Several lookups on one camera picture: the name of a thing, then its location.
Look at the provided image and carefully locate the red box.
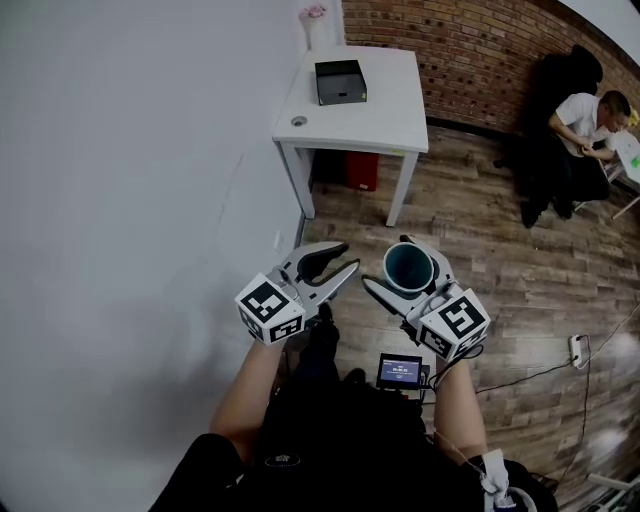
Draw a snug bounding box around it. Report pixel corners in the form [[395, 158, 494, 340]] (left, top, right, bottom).
[[344, 151, 380, 192]]

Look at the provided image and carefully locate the black box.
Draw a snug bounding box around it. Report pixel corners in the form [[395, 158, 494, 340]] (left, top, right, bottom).
[[314, 59, 371, 108]]

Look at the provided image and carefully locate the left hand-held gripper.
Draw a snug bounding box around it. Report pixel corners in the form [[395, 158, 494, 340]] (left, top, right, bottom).
[[234, 241, 362, 347]]

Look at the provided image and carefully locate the person's black clothed body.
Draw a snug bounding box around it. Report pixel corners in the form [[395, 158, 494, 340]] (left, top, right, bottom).
[[154, 301, 559, 512]]

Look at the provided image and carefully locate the white power cable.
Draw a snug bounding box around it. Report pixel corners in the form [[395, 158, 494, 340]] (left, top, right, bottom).
[[547, 305, 640, 484]]

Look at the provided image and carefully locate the white cloth band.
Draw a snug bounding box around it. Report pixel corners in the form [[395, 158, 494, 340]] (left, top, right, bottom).
[[466, 447, 512, 507]]

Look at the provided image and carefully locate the person's right forearm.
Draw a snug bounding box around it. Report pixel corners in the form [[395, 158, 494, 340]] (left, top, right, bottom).
[[432, 356, 489, 452]]

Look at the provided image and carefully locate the white power strip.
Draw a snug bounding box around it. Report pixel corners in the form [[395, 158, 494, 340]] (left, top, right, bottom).
[[567, 333, 588, 371]]

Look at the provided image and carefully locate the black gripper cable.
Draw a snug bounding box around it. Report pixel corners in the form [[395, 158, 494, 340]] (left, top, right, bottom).
[[426, 343, 489, 392]]

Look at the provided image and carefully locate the white square table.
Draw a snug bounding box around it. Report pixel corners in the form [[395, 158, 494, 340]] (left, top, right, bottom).
[[271, 43, 430, 228]]

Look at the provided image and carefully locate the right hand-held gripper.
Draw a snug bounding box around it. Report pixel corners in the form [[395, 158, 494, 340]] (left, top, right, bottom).
[[361, 234, 492, 363]]

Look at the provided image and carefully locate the black floor cable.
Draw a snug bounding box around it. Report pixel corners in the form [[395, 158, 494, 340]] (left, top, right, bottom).
[[474, 366, 574, 397]]

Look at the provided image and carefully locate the small black screen device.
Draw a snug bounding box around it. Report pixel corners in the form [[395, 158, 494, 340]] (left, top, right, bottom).
[[375, 352, 432, 392]]

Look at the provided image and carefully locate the white side table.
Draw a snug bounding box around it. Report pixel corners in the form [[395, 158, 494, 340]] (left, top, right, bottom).
[[574, 130, 640, 222]]

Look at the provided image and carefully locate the white vase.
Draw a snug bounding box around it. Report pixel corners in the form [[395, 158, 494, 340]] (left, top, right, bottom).
[[301, 13, 332, 52]]

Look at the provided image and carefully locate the black chair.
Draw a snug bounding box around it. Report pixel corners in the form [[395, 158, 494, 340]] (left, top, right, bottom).
[[493, 44, 604, 174]]

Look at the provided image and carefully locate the white cup with teal inside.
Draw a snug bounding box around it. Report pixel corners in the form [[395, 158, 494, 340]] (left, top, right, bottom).
[[382, 242, 436, 294]]

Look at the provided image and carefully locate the person's left forearm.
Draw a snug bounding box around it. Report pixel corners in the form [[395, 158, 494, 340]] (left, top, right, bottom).
[[209, 338, 287, 452]]

